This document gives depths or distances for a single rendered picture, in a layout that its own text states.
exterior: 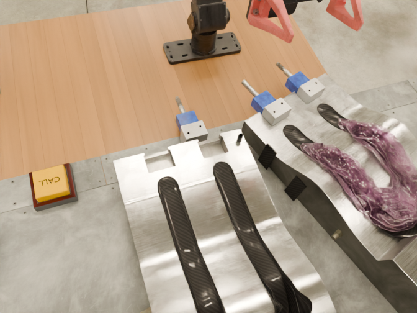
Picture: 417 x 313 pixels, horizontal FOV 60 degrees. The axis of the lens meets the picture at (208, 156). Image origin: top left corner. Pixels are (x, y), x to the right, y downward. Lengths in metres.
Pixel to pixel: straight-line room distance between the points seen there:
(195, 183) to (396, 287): 0.40
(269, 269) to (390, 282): 0.24
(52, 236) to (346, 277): 0.57
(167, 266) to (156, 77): 0.49
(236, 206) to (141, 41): 0.54
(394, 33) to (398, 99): 1.63
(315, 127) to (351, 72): 1.46
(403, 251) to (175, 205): 0.40
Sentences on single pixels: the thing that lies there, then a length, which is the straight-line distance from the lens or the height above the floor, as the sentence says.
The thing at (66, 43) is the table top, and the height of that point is 0.80.
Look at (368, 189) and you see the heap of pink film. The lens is 0.74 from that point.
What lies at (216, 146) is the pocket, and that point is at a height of 0.86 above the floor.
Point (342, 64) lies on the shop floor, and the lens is 2.30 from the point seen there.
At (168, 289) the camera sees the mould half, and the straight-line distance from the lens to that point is 0.60.
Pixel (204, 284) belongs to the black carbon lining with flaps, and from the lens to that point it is 0.60.
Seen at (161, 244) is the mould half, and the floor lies 0.88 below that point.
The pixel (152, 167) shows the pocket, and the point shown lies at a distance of 0.71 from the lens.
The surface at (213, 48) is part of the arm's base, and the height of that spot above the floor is 0.82.
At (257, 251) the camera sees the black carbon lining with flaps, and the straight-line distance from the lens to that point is 0.64.
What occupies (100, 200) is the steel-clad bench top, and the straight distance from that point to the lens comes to 0.77.
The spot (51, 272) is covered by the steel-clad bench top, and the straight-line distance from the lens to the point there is 0.74.
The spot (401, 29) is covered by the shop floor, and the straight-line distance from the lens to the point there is 2.73.
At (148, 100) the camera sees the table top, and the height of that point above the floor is 0.80.
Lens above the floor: 1.50
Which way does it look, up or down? 60 degrees down
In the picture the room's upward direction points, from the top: 11 degrees clockwise
